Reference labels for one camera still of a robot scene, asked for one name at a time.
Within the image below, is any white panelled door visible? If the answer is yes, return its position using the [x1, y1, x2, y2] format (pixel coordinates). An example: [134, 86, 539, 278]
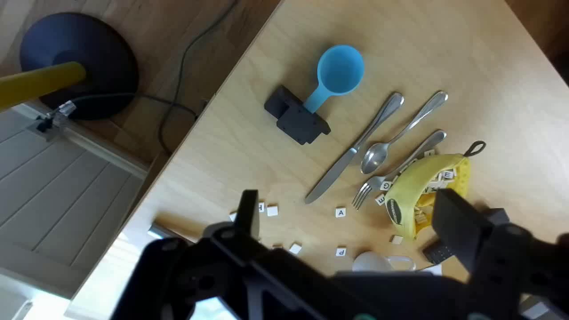
[0, 106, 150, 299]

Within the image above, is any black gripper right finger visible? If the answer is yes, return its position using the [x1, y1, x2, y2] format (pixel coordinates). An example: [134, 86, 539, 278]
[424, 187, 512, 269]

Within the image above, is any yellow banana-shaped tile pouch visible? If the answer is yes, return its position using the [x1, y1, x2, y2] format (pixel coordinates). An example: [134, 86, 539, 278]
[384, 139, 488, 243]

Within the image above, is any small black block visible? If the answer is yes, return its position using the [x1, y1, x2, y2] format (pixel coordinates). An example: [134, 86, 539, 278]
[264, 86, 333, 147]

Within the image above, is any silver fork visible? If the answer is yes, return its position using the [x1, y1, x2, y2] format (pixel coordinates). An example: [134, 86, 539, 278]
[352, 129, 448, 211]

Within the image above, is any silver spoon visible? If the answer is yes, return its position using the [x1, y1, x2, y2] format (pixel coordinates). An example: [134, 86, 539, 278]
[360, 90, 450, 177]

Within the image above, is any thin black floor cable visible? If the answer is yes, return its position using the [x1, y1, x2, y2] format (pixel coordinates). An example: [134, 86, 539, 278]
[73, 0, 242, 157]

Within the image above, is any yellow barrier post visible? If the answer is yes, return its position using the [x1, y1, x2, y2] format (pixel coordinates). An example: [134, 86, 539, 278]
[0, 11, 141, 122]

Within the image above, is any blue plastic measuring cup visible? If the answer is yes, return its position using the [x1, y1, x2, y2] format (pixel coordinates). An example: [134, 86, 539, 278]
[303, 43, 367, 116]

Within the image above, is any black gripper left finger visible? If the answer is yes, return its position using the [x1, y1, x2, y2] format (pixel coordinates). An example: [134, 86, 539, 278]
[231, 189, 262, 243]

